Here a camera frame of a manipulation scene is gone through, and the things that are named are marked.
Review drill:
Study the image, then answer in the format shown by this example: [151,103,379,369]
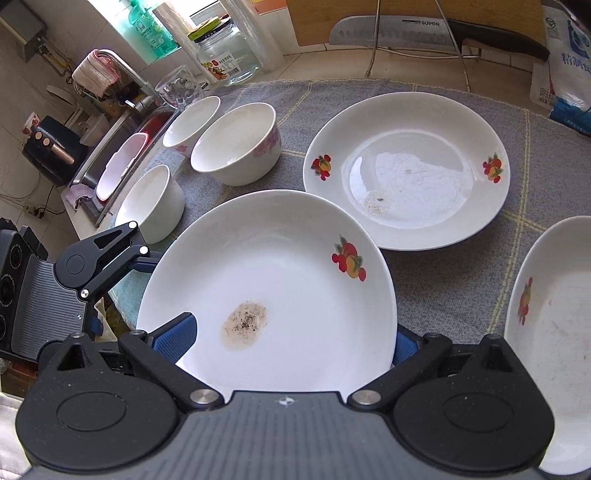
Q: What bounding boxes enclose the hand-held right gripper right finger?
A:
[347,325,527,411]

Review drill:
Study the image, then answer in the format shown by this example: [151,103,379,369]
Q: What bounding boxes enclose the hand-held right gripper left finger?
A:
[39,313,223,411]

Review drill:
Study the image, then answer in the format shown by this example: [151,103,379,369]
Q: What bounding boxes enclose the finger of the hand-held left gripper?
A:
[81,220,157,300]

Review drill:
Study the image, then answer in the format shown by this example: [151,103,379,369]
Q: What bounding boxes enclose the white plate with food stain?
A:
[137,189,399,403]

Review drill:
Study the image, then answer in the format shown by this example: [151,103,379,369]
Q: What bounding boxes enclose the white fruit print plate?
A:
[503,215,591,476]
[303,92,510,252]

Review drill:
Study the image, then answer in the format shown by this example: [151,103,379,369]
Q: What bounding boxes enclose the white bowl pink flowers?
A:
[190,102,282,186]
[162,96,222,156]

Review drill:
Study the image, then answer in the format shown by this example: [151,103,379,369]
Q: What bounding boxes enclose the teal cloth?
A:
[110,270,155,317]

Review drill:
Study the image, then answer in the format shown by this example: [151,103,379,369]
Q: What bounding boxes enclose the grey checked table mat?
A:
[104,78,591,416]

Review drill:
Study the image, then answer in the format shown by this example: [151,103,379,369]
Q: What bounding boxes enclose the purple cloth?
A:
[66,182,100,209]

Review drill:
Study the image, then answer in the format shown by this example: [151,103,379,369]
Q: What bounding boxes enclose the white pink basin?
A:
[94,132,149,202]

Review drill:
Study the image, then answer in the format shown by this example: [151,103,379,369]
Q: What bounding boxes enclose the stainless steel sink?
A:
[68,104,182,228]

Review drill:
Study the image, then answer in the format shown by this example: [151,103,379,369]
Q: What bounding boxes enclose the black air fryer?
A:
[21,115,89,186]

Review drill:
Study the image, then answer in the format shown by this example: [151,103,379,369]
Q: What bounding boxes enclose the red basin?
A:
[95,111,176,204]

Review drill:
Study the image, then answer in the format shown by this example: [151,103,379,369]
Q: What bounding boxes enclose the clear glass cup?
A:
[154,65,205,110]

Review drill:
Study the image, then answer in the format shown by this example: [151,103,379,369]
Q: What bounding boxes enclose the steel faucet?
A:
[98,48,155,112]

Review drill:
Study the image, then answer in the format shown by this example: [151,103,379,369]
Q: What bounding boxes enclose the pink white dish rag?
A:
[71,48,123,99]

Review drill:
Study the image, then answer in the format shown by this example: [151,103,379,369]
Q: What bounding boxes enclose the glass jar green lid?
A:
[187,19,262,87]

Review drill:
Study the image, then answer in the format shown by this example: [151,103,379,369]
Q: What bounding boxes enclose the green dish soap bottle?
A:
[115,0,180,60]

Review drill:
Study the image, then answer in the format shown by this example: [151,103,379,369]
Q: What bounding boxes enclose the thin plastic wrap roll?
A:
[154,0,195,48]

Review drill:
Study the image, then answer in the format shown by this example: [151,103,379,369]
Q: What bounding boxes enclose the thick clear plastic roll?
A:
[221,0,285,71]

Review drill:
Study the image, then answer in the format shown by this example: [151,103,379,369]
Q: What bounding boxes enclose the white blue salt bag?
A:
[530,4,591,132]

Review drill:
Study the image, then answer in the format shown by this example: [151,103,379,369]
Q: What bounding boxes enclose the bamboo cutting board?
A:
[286,0,544,48]

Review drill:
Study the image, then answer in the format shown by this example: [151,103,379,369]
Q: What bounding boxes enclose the grey wall box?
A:
[0,0,49,64]

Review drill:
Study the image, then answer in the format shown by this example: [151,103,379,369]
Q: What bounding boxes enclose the metal wire rack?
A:
[364,0,482,92]

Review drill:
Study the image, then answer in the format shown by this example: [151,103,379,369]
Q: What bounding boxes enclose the kitchen knife black handle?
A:
[329,15,551,62]

